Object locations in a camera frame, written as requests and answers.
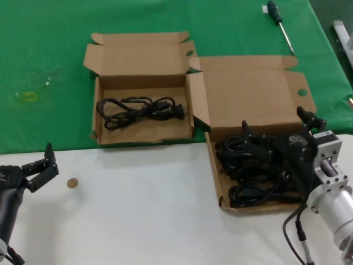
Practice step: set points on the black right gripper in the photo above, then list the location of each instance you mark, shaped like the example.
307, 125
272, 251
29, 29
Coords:
298, 154

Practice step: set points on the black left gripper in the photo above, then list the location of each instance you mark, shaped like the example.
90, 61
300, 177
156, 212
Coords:
12, 178

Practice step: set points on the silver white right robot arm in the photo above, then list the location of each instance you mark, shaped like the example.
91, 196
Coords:
333, 201

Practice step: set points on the large brown cardboard box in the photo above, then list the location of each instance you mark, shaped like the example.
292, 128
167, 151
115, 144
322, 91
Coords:
248, 91

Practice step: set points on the empty-lidded brown cardboard box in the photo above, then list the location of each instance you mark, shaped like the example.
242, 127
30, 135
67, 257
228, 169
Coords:
143, 82

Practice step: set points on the round brown cardboard disc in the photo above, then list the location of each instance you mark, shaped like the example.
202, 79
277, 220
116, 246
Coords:
72, 183

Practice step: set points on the grey white metal profile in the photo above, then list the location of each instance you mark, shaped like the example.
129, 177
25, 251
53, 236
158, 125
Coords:
342, 33

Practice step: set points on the green table cloth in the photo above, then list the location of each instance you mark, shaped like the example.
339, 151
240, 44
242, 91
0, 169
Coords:
41, 41

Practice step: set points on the small white paper piece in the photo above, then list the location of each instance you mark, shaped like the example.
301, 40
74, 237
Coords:
264, 10

